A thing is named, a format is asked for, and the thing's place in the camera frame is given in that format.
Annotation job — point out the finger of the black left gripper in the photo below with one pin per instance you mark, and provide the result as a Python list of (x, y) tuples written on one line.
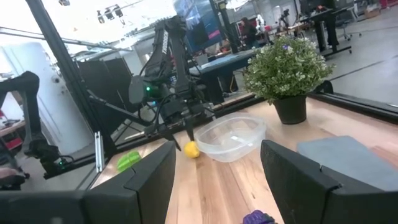
[(173, 141), (190, 129)]

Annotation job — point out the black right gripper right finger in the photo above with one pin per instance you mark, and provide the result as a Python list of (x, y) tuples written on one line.
[(295, 193)]

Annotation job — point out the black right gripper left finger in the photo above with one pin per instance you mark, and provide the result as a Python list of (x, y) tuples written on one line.
[(149, 186)]

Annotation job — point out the yellow toy lemon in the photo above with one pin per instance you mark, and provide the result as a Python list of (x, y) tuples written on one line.
[(191, 150)]

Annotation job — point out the green toy cabbage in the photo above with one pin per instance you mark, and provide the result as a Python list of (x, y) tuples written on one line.
[(129, 160)]

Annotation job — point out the purple toy grapes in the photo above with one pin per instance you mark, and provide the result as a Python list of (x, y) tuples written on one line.
[(256, 217)]

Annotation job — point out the black background robot arm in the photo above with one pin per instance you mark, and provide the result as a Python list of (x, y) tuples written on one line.
[(29, 93)]

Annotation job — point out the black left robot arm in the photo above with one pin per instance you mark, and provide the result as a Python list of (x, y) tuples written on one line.
[(174, 56)]

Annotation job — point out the clear plastic tupperware container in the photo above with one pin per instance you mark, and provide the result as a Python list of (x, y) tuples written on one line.
[(217, 146)]

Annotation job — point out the grey folded cloth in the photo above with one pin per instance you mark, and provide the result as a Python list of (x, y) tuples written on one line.
[(348, 158)]

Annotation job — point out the black background table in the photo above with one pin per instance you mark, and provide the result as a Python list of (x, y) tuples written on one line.
[(224, 62)]

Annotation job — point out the computer monitor blue screen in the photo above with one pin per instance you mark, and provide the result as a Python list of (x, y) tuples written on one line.
[(199, 21)]

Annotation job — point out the person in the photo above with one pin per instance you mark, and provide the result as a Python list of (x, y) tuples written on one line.
[(248, 31)]

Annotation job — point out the green plant in black pot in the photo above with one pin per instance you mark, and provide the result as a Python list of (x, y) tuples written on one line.
[(286, 68)]

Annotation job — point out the black background desk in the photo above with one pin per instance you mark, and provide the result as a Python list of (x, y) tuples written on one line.
[(323, 28)]

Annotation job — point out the silver aluminium bracket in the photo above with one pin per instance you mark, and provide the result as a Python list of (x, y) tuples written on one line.
[(99, 152)]

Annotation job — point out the black metal table frame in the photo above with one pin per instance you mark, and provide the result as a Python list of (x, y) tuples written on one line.
[(71, 77)]

